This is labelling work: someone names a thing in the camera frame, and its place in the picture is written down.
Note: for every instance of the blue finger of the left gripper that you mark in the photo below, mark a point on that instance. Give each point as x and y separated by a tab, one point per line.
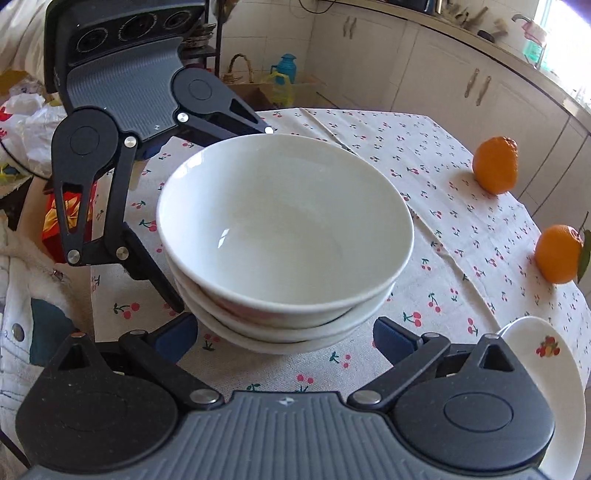
140	266

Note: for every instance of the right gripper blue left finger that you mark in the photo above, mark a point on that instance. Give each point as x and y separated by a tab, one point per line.
153	356

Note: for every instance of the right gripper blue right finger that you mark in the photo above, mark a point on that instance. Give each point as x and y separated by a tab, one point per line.
414	359

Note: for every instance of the white floral bowl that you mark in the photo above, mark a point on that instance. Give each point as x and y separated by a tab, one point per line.
279	328
257	345
284	224

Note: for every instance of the white floral plate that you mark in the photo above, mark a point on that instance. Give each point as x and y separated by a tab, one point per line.
548	360

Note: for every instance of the white kitchen cabinets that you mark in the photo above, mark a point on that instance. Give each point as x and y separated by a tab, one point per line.
371	56

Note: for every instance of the kitchen faucet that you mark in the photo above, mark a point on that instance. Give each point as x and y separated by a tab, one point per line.
536	40

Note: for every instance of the red snack box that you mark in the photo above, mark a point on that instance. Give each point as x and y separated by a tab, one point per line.
50	236

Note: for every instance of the cardboard box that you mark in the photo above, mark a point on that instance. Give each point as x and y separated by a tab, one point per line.
306	95

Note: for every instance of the yellow oil bottle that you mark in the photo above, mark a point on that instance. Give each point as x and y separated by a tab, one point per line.
280	93

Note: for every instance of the blue thermos jug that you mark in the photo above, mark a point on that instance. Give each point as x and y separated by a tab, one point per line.
287	67

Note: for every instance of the orange with green leaf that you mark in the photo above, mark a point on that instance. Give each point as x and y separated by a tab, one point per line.
562	253

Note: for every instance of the bumpy orange without leaf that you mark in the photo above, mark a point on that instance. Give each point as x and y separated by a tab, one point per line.
496	165

